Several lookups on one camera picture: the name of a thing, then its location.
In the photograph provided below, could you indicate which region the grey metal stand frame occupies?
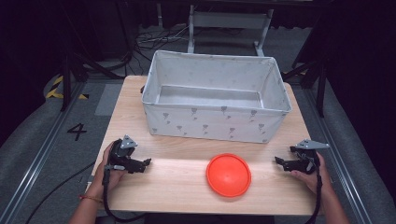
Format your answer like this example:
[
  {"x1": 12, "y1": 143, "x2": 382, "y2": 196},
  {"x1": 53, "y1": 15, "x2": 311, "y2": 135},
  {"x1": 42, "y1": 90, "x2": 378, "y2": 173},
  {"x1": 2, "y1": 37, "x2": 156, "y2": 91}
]
[{"x1": 187, "y1": 4, "x2": 275, "y2": 58}]

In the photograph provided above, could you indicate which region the orange round plastic plate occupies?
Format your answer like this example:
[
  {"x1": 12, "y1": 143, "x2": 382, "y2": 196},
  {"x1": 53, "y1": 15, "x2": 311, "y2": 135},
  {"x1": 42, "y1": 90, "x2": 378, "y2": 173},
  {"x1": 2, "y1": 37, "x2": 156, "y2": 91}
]
[{"x1": 205, "y1": 152, "x2": 252, "y2": 198}]

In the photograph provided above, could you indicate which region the yellow black floor tape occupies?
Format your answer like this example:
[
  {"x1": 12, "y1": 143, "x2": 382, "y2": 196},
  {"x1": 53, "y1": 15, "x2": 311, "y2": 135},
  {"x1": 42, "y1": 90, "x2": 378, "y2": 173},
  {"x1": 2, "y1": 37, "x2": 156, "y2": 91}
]
[{"x1": 45, "y1": 75, "x2": 90, "y2": 101}]

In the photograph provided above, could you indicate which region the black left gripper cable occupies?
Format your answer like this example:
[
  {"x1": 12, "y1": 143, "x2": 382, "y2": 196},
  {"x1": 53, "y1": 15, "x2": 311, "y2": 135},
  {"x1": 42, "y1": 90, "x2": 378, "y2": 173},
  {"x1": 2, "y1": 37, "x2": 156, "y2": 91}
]
[{"x1": 102, "y1": 166, "x2": 148, "y2": 224}]

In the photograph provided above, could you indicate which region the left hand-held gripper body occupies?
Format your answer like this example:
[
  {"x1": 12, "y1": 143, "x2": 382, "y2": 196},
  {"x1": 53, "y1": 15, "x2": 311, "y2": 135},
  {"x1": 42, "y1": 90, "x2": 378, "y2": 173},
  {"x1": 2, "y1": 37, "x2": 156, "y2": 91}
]
[{"x1": 107, "y1": 133, "x2": 147, "y2": 175}]

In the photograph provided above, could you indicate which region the metal floor rail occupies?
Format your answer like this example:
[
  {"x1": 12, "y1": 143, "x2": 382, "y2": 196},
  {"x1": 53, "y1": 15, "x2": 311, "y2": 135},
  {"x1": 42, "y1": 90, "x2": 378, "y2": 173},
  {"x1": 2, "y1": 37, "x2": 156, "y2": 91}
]
[
  {"x1": 0, "y1": 81, "x2": 85, "y2": 224},
  {"x1": 304, "y1": 87, "x2": 375, "y2": 224}
]

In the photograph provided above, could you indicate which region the black tripod stand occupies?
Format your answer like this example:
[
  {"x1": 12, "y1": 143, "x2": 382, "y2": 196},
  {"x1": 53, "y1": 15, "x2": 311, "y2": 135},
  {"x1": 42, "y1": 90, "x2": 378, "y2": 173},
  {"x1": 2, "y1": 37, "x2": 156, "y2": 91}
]
[
  {"x1": 281, "y1": 52, "x2": 329, "y2": 119},
  {"x1": 60, "y1": 46, "x2": 126, "y2": 112}
]

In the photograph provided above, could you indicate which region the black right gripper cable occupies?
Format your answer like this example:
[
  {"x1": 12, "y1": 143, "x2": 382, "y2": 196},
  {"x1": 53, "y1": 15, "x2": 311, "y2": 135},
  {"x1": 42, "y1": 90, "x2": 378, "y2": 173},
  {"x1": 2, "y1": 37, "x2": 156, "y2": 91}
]
[{"x1": 310, "y1": 150, "x2": 324, "y2": 224}]

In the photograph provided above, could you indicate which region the red string bracelet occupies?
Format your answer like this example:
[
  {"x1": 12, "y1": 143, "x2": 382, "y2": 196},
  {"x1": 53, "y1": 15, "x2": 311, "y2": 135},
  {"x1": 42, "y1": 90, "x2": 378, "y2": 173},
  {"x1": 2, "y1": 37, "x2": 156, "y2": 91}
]
[{"x1": 78, "y1": 194, "x2": 105, "y2": 203}]

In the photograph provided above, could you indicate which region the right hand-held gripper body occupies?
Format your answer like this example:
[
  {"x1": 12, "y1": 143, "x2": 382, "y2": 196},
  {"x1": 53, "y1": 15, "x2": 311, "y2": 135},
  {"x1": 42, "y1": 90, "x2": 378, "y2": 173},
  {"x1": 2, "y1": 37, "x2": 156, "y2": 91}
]
[{"x1": 289, "y1": 138, "x2": 331, "y2": 175}]

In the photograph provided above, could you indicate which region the person's right hand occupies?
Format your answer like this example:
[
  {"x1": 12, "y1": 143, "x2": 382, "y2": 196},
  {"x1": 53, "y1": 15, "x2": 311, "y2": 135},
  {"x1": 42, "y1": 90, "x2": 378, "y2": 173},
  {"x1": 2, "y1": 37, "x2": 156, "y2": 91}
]
[{"x1": 290, "y1": 151, "x2": 334, "y2": 196}]

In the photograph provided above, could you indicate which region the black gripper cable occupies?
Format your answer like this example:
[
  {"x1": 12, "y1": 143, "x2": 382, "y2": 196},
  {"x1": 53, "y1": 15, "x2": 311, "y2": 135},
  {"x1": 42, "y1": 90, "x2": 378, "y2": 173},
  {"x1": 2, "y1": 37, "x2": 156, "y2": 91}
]
[
  {"x1": 310, "y1": 150, "x2": 324, "y2": 224},
  {"x1": 102, "y1": 166, "x2": 148, "y2": 224}
]

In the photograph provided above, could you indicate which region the thin black floor cable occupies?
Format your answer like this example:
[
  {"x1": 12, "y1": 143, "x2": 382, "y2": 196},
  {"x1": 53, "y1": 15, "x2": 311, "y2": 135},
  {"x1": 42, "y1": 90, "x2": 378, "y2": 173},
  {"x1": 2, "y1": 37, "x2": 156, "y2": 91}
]
[{"x1": 24, "y1": 161, "x2": 96, "y2": 224}]

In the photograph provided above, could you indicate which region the person's left hand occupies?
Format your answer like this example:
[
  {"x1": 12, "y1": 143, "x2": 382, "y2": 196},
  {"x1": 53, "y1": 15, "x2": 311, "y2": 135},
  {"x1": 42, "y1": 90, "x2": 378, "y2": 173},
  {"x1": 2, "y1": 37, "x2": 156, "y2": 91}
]
[{"x1": 92, "y1": 141, "x2": 127, "y2": 200}]

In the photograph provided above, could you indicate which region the bundle of floor cables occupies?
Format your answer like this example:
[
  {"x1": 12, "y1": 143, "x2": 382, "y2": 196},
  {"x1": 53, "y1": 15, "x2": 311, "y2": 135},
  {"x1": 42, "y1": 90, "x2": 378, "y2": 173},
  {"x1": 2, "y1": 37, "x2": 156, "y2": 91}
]
[{"x1": 133, "y1": 25, "x2": 191, "y2": 62}]

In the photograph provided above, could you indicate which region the grey fabric storage box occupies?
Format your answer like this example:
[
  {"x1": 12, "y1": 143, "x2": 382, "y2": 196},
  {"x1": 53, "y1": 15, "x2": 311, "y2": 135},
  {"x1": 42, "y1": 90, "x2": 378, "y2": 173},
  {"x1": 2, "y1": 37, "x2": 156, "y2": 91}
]
[{"x1": 141, "y1": 49, "x2": 293, "y2": 145}]

